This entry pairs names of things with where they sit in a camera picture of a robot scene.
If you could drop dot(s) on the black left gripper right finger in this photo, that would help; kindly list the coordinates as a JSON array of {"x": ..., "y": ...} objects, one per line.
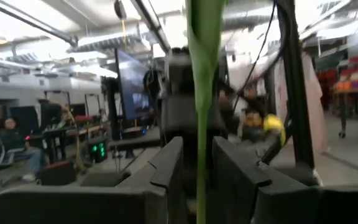
[{"x": 291, "y": 205}]

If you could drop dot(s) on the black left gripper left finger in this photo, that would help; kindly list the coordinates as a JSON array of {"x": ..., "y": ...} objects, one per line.
[{"x": 89, "y": 205}]

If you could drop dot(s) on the black artificial tulip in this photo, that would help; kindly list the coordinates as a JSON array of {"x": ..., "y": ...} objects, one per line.
[{"x": 202, "y": 93}]

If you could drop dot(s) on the black case red lid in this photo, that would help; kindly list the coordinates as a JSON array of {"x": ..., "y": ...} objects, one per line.
[{"x": 57, "y": 172}]

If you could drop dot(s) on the black computer green lights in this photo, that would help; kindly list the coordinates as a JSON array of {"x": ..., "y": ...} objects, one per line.
[{"x": 98, "y": 151}]

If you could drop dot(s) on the person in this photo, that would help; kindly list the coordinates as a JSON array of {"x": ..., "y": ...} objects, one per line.
[{"x": 11, "y": 140}]

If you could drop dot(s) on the white fabric panel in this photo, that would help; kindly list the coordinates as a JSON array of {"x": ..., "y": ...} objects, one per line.
[{"x": 314, "y": 102}]

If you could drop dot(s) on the large display screen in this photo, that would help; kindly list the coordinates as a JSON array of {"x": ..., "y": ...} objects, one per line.
[{"x": 132, "y": 87}]

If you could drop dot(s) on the cart with colourful bins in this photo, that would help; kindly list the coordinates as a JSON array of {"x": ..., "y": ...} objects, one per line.
[{"x": 356, "y": 84}]

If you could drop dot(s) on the black aluminium table frame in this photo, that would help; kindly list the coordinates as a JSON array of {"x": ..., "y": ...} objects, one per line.
[{"x": 297, "y": 93}]

